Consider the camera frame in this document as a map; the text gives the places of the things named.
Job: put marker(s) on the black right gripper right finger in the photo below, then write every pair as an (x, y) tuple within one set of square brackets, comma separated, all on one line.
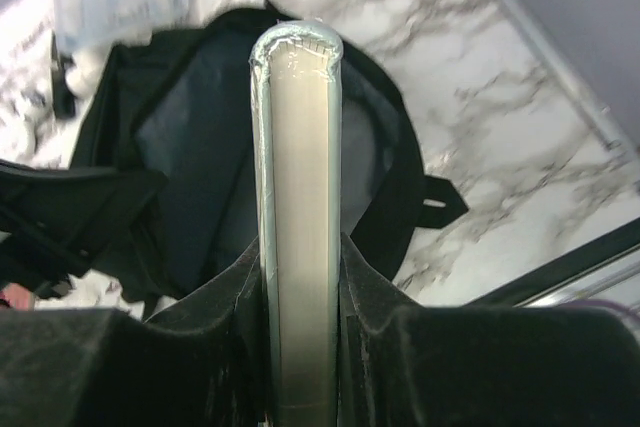
[(403, 364)]

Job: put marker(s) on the grey-green notebook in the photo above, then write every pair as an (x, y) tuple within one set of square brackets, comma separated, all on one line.
[(296, 100)]

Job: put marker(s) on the black student backpack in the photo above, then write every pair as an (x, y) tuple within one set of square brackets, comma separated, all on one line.
[(161, 191)]

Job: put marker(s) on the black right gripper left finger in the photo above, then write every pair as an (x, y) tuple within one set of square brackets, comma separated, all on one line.
[(195, 363)]

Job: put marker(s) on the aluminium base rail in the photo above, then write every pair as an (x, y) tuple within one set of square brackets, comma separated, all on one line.
[(606, 268)]

